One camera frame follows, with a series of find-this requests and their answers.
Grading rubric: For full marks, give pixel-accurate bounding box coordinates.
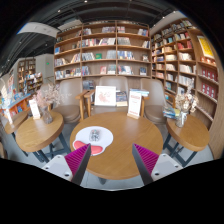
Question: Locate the stack of colourful books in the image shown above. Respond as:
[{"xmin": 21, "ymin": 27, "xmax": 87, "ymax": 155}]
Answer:
[{"xmin": 162, "ymin": 105, "xmax": 181, "ymax": 120}]

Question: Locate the orange book display table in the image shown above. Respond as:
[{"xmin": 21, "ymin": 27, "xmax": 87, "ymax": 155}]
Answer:
[{"xmin": 0, "ymin": 93, "xmax": 33, "ymax": 121}]

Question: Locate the beige armchair with wooden arms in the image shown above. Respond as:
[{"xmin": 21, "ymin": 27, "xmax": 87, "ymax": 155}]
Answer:
[
  {"xmin": 139, "ymin": 78, "xmax": 169, "ymax": 126},
  {"xmin": 83, "ymin": 75, "xmax": 148, "ymax": 118},
  {"xmin": 51, "ymin": 77, "xmax": 88, "ymax": 124}
]

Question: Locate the small round wooden table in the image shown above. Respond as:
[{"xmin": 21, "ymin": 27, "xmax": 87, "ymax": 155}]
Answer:
[{"xmin": 3, "ymin": 111, "xmax": 29, "ymax": 158}]

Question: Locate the wide wooden bookshelf unit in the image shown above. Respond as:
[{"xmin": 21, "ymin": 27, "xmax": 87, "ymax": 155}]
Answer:
[{"xmin": 53, "ymin": 20, "xmax": 152, "ymax": 89}]

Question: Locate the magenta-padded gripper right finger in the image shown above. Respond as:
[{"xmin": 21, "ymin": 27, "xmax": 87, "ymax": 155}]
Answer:
[{"xmin": 131, "ymin": 143, "xmax": 184, "ymax": 186}]

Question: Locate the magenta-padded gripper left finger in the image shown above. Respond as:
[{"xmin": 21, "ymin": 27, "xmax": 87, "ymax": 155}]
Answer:
[{"xmin": 41, "ymin": 143, "xmax": 92, "ymax": 186}]

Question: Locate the dark blue book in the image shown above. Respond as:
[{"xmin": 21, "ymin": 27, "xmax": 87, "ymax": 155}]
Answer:
[{"xmin": 115, "ymin": 90, "xmax": 129, "ymax": 108}]

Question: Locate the wooden bookshelf with yellow poster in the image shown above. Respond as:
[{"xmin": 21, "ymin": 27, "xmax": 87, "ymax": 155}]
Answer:
[{"xmin": 149, "ymin": 18, "xmax": 224, "ymax": 160}]

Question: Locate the light blue book stack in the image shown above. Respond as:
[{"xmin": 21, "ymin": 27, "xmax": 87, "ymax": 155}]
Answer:
[{"xmin": 129, "ymin": 88, "xmax": 150, "ymax": 98}]

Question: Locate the tall red white sign stand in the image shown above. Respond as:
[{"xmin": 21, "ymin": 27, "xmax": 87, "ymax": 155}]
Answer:
[{"xmin": 126, "ymin": 89, "xmax": 143, "ymax": 120}]

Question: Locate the white mouse pad red rest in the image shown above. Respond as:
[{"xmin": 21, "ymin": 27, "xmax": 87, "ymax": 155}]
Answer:
[{"xmin": 72, "ymin": 125, "xmax": 114, "ymax": 156}]

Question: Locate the round wooden side table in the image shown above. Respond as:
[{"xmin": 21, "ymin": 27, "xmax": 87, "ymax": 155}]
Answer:
[
  {"xmin": 15, "ymin": 110, "xmax": 72, "ymax": 164},
  {"xmin": 163, "ymin": 114, "xmax": 210, "ymax": 168}
]

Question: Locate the small distant wooden bookshelf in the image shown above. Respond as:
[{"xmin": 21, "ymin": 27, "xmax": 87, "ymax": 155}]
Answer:
[{"xmin": 17, "ymin": 57, "xmax": 44, "ymax": 94}]

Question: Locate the white framed red picture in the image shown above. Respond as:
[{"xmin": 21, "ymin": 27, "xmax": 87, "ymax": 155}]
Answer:
[{"xmin": 94, "ymin": 85, "xmax": 117, "ymax": 107}]

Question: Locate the small white sign stand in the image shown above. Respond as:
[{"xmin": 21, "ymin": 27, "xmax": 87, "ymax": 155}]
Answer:
[{"xmin": 28, "ymin": 98, "xmax": 42, "ymax": 120}]

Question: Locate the transparent computer mouse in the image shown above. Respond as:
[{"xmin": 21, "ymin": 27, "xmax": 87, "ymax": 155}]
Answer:
[{"xmin": 88, "ymin": 128, "xmax": 102, "ymax": 143}]

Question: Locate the glass vase with pink flowers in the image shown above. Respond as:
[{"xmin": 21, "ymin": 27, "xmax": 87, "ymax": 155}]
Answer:
[{"xmin": 34, "ymin": 83, "xmax": 63, "ymax": 125}]

